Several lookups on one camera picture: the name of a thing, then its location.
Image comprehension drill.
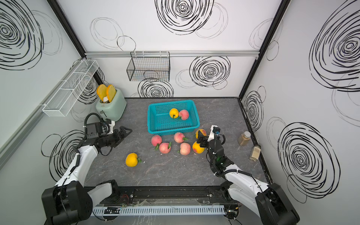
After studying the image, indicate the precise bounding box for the pink peach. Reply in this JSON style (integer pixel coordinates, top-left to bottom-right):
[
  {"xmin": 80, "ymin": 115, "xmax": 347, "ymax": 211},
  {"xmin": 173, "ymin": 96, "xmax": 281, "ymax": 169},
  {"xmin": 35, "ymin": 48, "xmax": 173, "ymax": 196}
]
[
  {"xmin": 155, "ymin": 142, "xmax": 172, "ymax": 154},
  {"xmin": 179, "ymin": 110, "xmax": 189, "ymax": 121},
  {"xmin": 174, "ymin": 132, "xmax": 188, "ymax": 143},
  {"xmin": 151, "ymin": 135, "xmax": 162, "ymax": 147},
  {"xmin": 178, "ymin": 142, "xmax": 191, "ymax": 156}
]

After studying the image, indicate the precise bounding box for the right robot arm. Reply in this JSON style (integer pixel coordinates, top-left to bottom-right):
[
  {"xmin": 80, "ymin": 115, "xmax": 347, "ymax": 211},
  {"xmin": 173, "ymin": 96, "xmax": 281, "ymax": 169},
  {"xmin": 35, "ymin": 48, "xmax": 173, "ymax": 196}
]
[{"xmin": 196, "ymin": 133, "xmax": 300, "ymax": 225}]

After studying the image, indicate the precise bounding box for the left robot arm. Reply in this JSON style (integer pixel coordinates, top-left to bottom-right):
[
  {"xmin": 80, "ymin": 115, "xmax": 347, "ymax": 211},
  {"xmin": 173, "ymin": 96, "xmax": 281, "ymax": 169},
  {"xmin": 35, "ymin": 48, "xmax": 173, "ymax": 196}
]
[{"xmin": 41, "ymin": 120, "xmax": 132, "ymax": 225}]

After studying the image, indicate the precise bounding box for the teal plastic basket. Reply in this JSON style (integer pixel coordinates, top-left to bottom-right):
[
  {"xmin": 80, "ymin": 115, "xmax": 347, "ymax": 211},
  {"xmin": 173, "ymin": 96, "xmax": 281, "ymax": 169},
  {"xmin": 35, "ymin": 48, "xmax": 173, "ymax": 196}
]
[{"xmin": 147, "ymin": 100, "xmax": 200, "ymax": 136}]

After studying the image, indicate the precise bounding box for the yellow peach with red blush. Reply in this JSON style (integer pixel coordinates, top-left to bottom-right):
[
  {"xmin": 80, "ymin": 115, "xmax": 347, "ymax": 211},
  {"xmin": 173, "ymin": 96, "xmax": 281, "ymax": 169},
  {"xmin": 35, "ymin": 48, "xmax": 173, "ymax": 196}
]
[{"xmin": 196, "ymin": 128, "xmax": 207, "ymax": 139}]

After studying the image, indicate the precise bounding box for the mint green toaster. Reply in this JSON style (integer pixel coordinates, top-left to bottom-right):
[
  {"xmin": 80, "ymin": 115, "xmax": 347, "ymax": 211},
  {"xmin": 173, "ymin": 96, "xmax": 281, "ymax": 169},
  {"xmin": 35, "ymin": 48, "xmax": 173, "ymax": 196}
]
[{"xmin": 96, "ymin": 88, "xmax": 127, "ymax": 122}]

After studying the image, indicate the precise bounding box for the brown spice jar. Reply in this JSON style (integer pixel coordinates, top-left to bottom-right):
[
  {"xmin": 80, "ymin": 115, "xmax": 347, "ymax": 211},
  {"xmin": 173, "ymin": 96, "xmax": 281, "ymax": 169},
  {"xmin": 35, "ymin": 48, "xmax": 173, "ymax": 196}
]
[{"xmin": 238, "ymin": 131, "xmax": 251, "ymax": 146}]

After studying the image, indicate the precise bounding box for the beige spice jar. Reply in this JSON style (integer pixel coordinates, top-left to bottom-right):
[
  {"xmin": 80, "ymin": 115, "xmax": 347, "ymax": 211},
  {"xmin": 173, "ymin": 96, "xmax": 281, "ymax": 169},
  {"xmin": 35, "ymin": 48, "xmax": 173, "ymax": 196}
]
[{"xmin": 249, "ymin": 145, "xmax": 261, "ymax": 162}]

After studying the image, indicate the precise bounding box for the right yellow toast slice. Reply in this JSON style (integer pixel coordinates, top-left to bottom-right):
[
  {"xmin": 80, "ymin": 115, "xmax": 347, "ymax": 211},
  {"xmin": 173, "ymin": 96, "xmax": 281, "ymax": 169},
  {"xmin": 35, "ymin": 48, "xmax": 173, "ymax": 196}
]
[{"xmin": 106, "ymin": 84, "xmax": 116, "ymax": 103}]

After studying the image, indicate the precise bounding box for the yellow toast slice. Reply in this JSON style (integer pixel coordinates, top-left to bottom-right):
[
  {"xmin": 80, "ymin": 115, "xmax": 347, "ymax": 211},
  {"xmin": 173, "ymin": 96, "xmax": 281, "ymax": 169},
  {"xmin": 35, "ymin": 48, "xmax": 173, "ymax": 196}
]
[
  {"xmin": 106, "ymin": 84, "xmax": 116, "ymax": 103},
  {"xmin": 97, "ymin": 84, "xmax": 107, "ymax": 101}
]

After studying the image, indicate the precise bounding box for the left yellow toast slice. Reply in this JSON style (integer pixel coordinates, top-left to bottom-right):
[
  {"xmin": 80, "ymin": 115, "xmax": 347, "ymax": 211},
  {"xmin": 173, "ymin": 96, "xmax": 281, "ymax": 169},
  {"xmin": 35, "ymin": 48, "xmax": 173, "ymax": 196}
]
[{"xmin": 97, "ymin": 84, "xmax": 107, "ymax": 101}]

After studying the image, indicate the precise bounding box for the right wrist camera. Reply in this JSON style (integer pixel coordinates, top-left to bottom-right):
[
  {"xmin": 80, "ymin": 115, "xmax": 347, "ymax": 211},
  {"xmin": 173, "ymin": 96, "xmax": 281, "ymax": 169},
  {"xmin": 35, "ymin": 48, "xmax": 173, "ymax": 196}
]
[{"xmin": 207, "ymin": 125, "xmax": 220, "ymax": 142}]

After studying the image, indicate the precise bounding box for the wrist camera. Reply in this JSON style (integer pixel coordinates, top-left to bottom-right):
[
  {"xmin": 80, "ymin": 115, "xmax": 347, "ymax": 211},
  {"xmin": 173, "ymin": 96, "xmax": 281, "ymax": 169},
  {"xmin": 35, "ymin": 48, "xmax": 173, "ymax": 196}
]
[
  {"xmin": 106, "ymin": 120, "xmax": 115, "ymax": 134},
  {"xmin": 207, "ymin": 125, "xmax": 220, "ymax": 142}
]

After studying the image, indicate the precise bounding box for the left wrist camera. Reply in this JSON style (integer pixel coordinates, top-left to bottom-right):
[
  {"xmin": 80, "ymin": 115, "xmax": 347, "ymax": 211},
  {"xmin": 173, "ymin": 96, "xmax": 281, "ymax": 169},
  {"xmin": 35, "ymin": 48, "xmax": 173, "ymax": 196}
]
[{"xmin": 106, "ymin": 120, "xmax": 115, "ymax": 134}]

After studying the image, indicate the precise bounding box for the white wire wall shelf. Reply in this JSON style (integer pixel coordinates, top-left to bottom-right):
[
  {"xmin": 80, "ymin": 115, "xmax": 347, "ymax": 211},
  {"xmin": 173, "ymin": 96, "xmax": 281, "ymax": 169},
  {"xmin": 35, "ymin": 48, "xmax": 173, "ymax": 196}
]
[{"xmin": 42, "ymin": 59, "xmax": 99, "ymax": 117}]

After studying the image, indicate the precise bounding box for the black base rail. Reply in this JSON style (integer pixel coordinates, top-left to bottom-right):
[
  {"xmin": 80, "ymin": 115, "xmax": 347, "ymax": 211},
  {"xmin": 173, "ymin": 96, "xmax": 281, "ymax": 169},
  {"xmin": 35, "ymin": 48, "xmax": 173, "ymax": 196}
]
[{"xmin": 112, "ymin": 185, "xmax": 285, "ymax": 204}]

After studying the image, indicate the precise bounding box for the white slotted cable duct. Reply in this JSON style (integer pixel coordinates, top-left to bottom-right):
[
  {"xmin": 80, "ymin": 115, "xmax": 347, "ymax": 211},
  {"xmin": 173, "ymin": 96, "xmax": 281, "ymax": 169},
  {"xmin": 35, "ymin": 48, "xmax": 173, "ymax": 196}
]
[{"xmin": 92, "ymin": 205, "xmax": 226, "ymax": 217}]

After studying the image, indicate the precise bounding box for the black wire wall basket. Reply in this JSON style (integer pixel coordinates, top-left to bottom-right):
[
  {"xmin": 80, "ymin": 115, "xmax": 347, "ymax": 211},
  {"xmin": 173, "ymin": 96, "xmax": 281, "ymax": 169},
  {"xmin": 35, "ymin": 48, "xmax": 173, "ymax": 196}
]
[{"xmin": 126, "ymin": 51, "xmax": 171, "ymax": 82}]

